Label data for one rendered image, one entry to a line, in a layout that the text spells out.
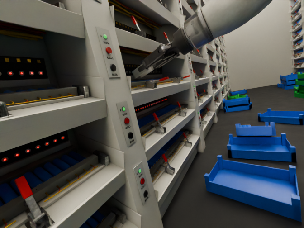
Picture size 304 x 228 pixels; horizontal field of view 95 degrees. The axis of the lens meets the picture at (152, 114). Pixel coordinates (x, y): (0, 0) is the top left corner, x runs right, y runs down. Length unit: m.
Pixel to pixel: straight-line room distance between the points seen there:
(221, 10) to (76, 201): 0.53
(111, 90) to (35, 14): 0.19
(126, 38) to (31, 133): 0.36
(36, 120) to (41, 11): 0.19
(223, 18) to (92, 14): 0.32
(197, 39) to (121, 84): 0.25
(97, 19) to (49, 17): 0.11
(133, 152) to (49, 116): 0.23
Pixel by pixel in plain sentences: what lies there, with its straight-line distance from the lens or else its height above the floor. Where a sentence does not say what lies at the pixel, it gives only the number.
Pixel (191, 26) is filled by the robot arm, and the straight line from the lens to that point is 0.46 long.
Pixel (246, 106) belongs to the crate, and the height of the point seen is 0.04.
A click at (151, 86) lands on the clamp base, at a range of 0.56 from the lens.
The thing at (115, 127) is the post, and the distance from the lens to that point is 0.37.
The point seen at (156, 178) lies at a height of 0.15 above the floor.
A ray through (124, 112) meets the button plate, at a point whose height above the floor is 0.46.
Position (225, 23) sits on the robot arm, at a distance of 0.45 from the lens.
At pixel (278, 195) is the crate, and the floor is 0.00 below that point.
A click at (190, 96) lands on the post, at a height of 0.41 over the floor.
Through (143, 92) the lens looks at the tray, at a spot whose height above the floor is 0.50.
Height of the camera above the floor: 0.50
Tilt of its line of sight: 9 degrees down
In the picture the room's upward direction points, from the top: 13 degrees counter-clockwise
